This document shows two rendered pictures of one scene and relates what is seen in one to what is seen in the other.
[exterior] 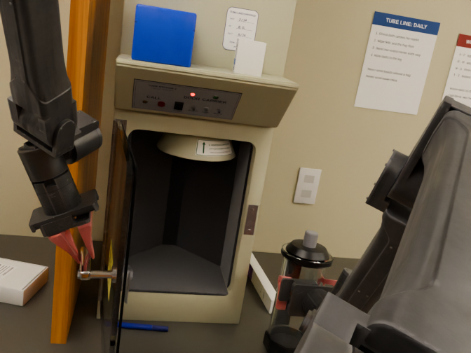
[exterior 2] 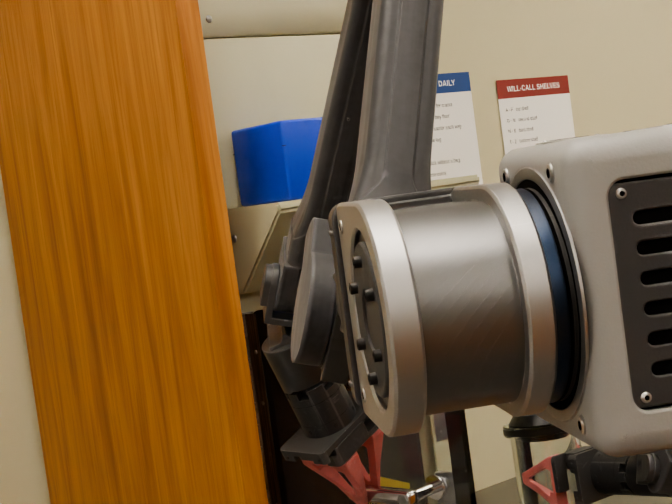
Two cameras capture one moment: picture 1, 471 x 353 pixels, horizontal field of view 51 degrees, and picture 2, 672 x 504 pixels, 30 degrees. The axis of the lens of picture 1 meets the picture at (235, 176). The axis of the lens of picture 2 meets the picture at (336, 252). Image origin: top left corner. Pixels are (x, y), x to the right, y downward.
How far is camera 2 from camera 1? 0.90 m
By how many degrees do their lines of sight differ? 29
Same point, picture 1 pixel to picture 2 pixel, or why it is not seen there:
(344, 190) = not seen: hidden behind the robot
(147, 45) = (305, 175)
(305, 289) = (587, 457)
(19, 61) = (340, 197)
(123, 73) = (283, 224)
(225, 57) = not seen: hidden behind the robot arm
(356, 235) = (477, 447)
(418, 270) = not seen: outside the picture
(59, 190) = (340, 389)
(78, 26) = (211, 175)
